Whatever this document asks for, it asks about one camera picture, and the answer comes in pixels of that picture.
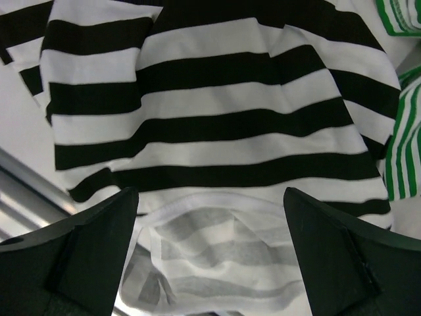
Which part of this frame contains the green white striped tank top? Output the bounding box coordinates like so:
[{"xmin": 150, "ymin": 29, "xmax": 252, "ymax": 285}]
[{"xmin": 376, "ymin": 1, "xmax": 420, "ymax": 201}]

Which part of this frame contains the black white striped tank top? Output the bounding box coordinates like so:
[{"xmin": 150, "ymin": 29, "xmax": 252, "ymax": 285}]
[{"xmin": 1, "ymin": 1, "xmax": 400, "ymax": 315}]

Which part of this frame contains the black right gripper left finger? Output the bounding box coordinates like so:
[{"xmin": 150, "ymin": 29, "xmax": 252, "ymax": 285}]
[{"xmin": 1, "ymin": 188, "xmax": 139, "ymax": 315}]

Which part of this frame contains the aluminium mounting rail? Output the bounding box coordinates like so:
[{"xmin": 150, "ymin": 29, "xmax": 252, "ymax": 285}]
[{"xmin": 1, "ymin": 149, "xmax": 77, "ymax": 241}]

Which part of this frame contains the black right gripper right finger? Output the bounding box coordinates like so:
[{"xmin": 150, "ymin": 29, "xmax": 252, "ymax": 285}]
[{"xmin": 284, "ymin": 188, "xmax": 420, "ymax": 316}]

